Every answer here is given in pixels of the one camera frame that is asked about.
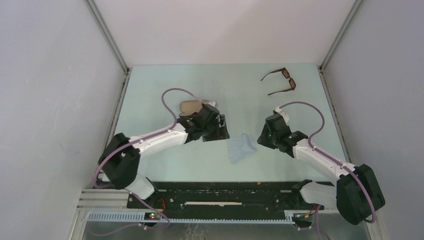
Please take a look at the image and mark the black glasses case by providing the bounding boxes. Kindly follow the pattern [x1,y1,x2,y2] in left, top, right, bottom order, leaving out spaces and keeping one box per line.
[179,100,210,117]

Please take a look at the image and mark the light blue cleaning cloth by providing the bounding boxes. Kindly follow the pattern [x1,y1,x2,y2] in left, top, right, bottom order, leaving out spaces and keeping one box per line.
[227,133,258,164]

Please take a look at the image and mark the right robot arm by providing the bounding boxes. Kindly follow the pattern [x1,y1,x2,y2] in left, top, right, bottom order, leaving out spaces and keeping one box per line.
[257,111,386,225]

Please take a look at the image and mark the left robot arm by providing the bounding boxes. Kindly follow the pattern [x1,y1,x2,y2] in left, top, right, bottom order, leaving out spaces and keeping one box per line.
[98,104,230,208]

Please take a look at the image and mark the brown sunglasses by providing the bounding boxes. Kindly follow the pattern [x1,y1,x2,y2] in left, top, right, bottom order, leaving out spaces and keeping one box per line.
[260,67,297,97]

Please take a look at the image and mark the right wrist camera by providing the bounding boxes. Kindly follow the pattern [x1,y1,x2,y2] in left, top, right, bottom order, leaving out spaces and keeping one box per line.
[274,106,290,124]

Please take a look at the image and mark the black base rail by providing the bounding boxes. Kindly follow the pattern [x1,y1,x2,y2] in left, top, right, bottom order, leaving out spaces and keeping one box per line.
[145,181,318,221]

